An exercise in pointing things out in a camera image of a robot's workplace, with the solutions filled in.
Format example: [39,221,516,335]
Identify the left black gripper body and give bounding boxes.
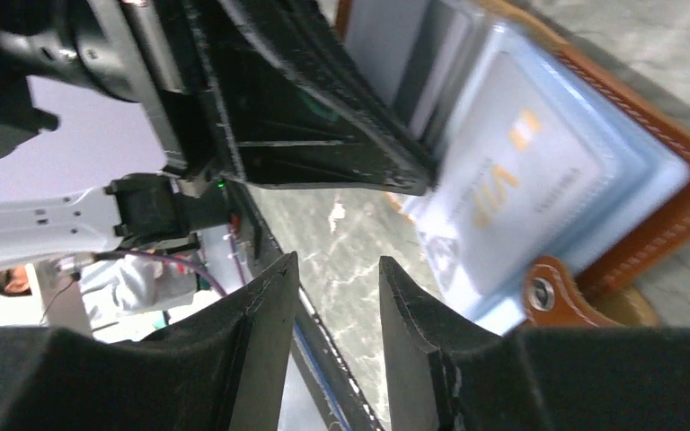
[0,1,244,179]

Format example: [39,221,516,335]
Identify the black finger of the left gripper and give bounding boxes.
[183,1,437,195]

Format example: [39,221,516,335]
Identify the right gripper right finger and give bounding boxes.
[379,256,690,430]

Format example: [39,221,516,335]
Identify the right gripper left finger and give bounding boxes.
[0,252,299,430]

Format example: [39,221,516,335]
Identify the dark credit card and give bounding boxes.
[394,1,473,139]

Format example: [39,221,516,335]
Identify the brown leather card holder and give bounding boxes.
[335,1,690,334]

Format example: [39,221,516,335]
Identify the white VIP credit card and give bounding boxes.
[417,52,616,302]

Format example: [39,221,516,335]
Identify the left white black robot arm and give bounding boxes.
[0,1,437,270]

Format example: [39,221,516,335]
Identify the person in white coat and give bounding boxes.
[0,252,203,334]

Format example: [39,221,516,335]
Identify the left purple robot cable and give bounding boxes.
[94,250,228,297]

